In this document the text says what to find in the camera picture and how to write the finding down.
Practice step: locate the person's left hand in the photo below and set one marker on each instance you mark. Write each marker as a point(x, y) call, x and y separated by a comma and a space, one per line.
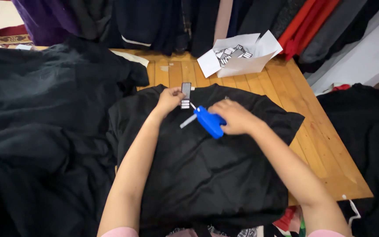
point(167, 99)

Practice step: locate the heap of striped hang tags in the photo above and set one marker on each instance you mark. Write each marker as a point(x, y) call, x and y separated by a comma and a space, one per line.
point(233, 54)

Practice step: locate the patterned rug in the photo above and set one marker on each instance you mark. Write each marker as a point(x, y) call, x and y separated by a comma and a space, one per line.
point(3, 38)

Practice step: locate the white paper sheet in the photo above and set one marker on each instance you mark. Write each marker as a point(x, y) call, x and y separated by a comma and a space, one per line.
point(132, 57)

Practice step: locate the rack of hanging clothes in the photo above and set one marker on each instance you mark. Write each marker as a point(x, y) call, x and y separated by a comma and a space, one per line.
point(192, 23)

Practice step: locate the person's left fingers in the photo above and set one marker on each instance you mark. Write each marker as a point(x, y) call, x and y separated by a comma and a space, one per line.
point(177, 92)

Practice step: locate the person's right hand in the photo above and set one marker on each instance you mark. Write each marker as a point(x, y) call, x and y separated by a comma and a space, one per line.
point(237, 118)

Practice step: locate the black shirt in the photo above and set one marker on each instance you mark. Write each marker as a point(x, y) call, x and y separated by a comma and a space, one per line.
point(202, 164)

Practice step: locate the pile of black garments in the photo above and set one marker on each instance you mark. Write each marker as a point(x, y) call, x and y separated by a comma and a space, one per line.
point(44, 138)

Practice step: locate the blue tagging gun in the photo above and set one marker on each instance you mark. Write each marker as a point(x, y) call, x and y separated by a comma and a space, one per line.
point(209, 121)

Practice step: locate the red white cloth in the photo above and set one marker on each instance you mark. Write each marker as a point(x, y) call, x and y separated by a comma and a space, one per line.
point(336, 88)

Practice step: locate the white cardboard box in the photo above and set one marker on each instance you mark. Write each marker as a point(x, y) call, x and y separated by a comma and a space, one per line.
point(242, 56)

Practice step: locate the heap of black clothes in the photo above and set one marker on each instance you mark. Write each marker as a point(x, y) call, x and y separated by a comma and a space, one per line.
point(367, 148)

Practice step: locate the grey striped hang tag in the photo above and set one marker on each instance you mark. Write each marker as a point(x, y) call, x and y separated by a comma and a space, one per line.
point(186, 94)

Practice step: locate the colourful cloth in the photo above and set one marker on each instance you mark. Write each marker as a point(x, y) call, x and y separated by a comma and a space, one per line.
point(288, 222)

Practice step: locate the person's right fingers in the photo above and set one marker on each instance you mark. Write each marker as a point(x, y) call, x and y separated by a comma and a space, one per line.
point(218, 107)

